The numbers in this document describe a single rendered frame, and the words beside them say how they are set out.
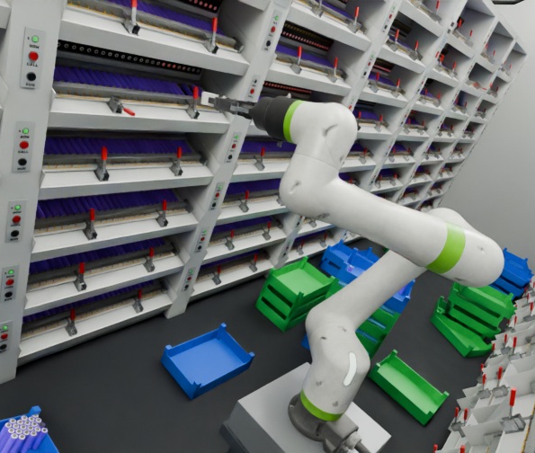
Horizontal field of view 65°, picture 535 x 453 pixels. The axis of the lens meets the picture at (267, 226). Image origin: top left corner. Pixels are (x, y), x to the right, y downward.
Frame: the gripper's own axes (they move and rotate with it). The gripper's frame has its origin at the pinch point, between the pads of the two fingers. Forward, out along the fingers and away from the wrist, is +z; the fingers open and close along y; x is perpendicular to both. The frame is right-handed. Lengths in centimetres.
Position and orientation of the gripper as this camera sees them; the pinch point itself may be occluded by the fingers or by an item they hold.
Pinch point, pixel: (212, 100)
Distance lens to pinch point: 111.0
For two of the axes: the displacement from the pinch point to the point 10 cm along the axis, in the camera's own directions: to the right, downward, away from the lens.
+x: 1.9, -9.3, -3.2
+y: 6.2, -1.4, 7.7
